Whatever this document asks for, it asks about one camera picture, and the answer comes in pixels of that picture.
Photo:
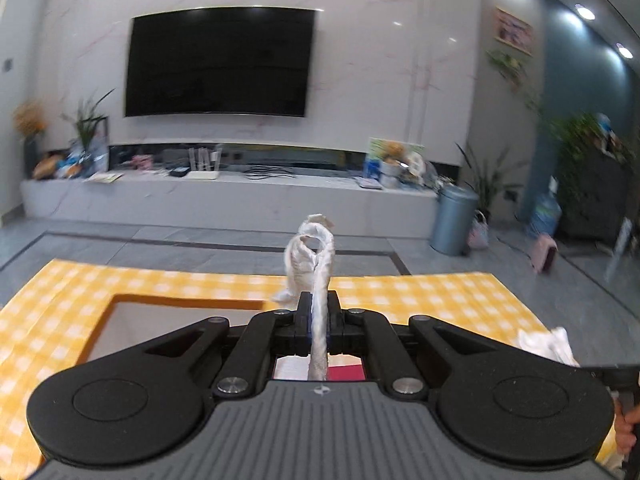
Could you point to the teddy bear plush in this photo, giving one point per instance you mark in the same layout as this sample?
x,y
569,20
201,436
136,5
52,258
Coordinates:
x,y
393,152

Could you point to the green leafy floor plant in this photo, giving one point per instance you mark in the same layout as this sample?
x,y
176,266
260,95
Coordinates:
x,y
488,182

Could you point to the pink woven small bag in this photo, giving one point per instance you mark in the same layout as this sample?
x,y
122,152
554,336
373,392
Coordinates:
x,y
478,238

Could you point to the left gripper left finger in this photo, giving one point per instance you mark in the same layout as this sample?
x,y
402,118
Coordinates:
x,y
250,352

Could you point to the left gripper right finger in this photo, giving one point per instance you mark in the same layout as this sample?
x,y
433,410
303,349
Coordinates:
x,y
370,337

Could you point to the white cloth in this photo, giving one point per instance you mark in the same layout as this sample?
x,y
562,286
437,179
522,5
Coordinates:
x,y
308,260

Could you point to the white wifi router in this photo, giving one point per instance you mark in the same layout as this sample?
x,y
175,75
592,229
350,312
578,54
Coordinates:
x,y
204,163

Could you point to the hanging ivy vine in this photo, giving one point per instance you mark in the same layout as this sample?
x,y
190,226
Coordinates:
x,y
514,72

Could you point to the green plant glass vase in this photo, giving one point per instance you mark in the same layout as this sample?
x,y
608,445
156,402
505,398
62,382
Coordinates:
x,y
86,121

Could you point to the orange cardboard box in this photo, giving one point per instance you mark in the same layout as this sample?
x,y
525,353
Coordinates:
x,y
127,323

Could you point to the framed wall picture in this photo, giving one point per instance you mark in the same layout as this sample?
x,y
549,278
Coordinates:
x,y
514,32

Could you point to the dried orange flower vase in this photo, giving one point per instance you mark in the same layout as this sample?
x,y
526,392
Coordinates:
x,y
29,122

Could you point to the yellow checkered tablecloth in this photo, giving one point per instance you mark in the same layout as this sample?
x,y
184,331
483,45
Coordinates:
x,y
53,322

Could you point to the red cube box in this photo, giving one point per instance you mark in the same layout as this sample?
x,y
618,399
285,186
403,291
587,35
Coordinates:
x,y
346,373

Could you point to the black wall television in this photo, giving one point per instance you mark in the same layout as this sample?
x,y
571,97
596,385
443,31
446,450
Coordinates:
x,y
228,60

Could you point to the pink space heater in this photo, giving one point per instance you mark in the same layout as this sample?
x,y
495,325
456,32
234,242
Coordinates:
x,y
543,253

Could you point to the bread loaf on console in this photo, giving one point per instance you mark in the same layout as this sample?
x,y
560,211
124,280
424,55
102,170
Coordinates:
x,y
47,168

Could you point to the person right hand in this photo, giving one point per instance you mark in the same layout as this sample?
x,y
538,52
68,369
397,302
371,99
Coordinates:
x,y
624,424

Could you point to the blue water jug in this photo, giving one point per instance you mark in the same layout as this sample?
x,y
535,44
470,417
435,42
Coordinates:
x,y
546,213

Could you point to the grey blue trash bin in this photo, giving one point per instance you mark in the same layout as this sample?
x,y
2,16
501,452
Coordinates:
x,y
456,211

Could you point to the clear plastic bag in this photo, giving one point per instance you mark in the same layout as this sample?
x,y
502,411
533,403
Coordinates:
x,y
553,345

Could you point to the dark cabinet with plants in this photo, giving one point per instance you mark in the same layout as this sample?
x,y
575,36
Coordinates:
x,y
594,171

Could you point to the white marble tv console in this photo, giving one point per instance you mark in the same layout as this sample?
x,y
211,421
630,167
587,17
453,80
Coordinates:
x,y
234,202

